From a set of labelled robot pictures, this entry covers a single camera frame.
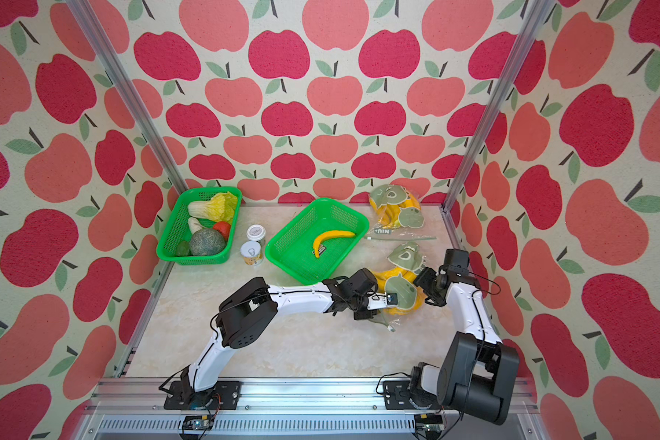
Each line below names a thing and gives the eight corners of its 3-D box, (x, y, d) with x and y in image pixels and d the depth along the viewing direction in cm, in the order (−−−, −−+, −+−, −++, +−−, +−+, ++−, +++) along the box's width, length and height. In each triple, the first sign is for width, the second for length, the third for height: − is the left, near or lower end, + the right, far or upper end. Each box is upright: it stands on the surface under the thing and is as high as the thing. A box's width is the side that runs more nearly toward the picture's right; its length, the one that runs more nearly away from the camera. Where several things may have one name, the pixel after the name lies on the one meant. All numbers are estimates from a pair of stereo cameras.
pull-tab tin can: (242, 265, 103) (238, 257, 99) (246, 249, 108) (242, 240, 104) (260, 265, 103) (257, 257, 99) (263, 249, 108) (261, 240, 104)
